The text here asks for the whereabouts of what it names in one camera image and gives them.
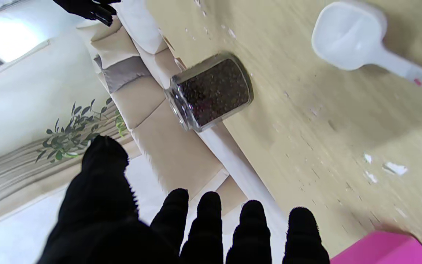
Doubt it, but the pink square coffee jar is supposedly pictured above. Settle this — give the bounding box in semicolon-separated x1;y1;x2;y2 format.
330;230;422;264

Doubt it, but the beige pleated curtain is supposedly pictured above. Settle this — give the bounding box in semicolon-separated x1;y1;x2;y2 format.
0;106;142;230

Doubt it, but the dark green leafy tree plant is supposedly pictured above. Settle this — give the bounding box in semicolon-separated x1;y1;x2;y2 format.
35;97;128;164

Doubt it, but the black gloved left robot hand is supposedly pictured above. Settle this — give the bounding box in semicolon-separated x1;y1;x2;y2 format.
37;135;330;264

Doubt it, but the glass jar of coffee beans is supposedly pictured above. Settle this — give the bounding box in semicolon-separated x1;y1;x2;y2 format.
164;52;254;132

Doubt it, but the grey sofa cushion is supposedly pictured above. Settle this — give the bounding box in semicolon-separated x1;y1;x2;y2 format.
94;55;152;94

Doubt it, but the white plastic measuring spoon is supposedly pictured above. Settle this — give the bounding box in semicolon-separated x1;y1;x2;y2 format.
311;1;422;100

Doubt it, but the beige sofa cushion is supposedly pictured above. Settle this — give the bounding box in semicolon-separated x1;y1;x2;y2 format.
90;26;141;70

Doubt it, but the beige fabric sofa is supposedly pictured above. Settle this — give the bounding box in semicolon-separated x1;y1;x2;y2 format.
76;0;285;235

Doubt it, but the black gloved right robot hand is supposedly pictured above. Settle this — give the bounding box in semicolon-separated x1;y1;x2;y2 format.
53;0;122;27

